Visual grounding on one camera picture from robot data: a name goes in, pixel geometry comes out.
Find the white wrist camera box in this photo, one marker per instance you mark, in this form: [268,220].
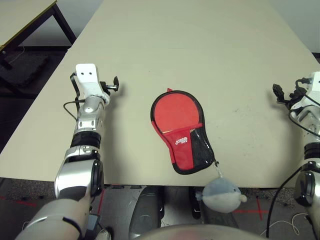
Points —
[316,82]
[86,72]

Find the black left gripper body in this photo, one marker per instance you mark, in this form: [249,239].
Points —
[105,87]

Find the beige side table black legs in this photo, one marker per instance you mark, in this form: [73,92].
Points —
[20,15]

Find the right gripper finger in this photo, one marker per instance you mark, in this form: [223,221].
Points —
[278,93]

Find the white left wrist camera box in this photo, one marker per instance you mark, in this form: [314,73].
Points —
[86,72]

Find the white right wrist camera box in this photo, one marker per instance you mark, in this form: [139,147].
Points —
[316,82]

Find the grey left robot leg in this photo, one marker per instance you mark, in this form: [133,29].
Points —
[146,215]

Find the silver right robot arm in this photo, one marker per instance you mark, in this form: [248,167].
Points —
[312,125]

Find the grey floor box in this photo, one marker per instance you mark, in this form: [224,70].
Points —
[93,222]

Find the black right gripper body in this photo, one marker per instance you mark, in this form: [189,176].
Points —
[292,98]

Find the red black paddle case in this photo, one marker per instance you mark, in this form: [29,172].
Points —
[182,155]

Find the red floor tape cross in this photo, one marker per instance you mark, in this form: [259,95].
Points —
[258,211]

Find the grey robot torso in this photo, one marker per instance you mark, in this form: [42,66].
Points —
[197,232]

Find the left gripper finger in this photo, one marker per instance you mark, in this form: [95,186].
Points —
[116,83]

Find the red ping-pong paddle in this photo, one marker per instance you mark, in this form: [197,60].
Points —
[175,110]

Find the red floor tape strip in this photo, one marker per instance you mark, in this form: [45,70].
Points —
[100,202]

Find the black robot foot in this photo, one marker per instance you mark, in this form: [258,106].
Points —
[196,205]

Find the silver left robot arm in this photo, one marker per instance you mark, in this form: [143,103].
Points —
[77,175]

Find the black floor mat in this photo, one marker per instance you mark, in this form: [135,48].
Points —
[25,72]

